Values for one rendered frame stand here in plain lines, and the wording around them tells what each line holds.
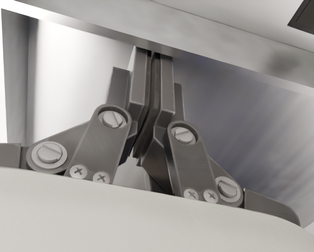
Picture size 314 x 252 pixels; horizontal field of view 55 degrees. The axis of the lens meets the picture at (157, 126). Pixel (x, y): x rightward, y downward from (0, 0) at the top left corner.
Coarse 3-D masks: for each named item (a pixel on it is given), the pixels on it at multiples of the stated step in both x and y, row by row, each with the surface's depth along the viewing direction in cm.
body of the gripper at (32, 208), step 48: (0, 192) 6; (48, 192) 6; (96, 192) 7; (144, 192) 7; (0, 240) 5; (48, 240) 5; (96, 240) 6; (144, 240) 6; (192, 240) 6; (240, 240) 7; (288, 240) 7
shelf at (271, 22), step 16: (160, 0) 14; (176, 0) 14; (192, 0) 14; (208, 0) 14; (224, 0) 14; (240, 0) 14; (256, 0) 14; (272, 0) 14; (288, 0) 14; (208, 16) 14; (224, 16) 14; (240, 16) 14; (256, 16) 14; (272, 16) 14; (288, 16) 14; (256, 32) 15; (272, 32) 15; (288, 32) 15; (304, 32) 15; (304, 48) 15
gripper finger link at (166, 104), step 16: (160, 64) 12; (160, 80) 11; (160, 96) 10; (176, 96) 12; (160, 112) 10; (176, 112) 11; (144, 128) 11; (160, 128) 10; (144, 144) 11; (160, 144) 10; (144, 160) 11; (160, 160) 10; (160, 176) 11; (224, 176) 10; (224, 192) 9; (240, 192) 10
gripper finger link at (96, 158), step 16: (96, 112) 9; (112, 112) 10; (128, 112) 10; (96, 128) 9; (112, 128) 9; (128, 128) 9; (80, 144) 8; (96, 144) 8; (112, 144) 9; (80, 160) 8; (96, 160) 8; (112, 160) 8; (80, 176) 8; (96, 176) 8; (112, 176) 8
